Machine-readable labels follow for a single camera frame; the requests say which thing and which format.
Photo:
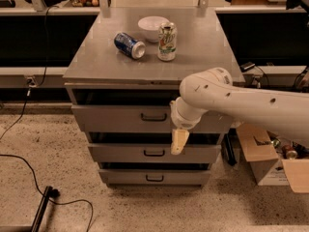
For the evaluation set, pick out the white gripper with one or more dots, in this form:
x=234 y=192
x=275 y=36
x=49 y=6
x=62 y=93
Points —
x=180 y=120

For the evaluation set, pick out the grey top drawer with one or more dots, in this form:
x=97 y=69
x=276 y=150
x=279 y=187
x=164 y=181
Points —
x=123 y=118

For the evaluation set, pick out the grey drawer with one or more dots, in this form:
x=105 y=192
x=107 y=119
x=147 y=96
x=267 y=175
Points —
x=154 y=177
x=153 y=153
x=123 y=118

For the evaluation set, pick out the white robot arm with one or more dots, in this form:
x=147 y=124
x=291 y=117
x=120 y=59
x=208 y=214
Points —
x=283 y=113

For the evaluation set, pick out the grey bottom drawer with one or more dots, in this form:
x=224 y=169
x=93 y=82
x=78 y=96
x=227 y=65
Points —
x=154 y=177

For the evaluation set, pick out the grey middle drawer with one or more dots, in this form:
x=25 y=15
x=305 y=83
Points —
x=153 y=153

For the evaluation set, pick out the grey drawer cabinet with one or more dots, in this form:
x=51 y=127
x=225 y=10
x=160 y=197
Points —
x=100 y=74

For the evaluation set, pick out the open cardboard box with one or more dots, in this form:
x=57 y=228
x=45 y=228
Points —
x=270 y=168

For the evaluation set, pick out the small black device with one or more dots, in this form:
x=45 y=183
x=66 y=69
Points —
x=247 y=66

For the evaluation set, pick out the blue soda can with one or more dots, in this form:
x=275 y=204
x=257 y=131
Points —
x=129 y=46

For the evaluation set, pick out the green white soda can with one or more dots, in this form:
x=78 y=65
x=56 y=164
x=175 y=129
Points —
x=167 y=41

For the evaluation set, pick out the red can in box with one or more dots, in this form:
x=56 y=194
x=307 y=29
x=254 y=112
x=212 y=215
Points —
x=289 y=152

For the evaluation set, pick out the white bowl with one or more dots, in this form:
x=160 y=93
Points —
x=149 y=26

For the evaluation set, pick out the black metal stand leg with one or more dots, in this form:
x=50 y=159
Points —
x=49 y=195

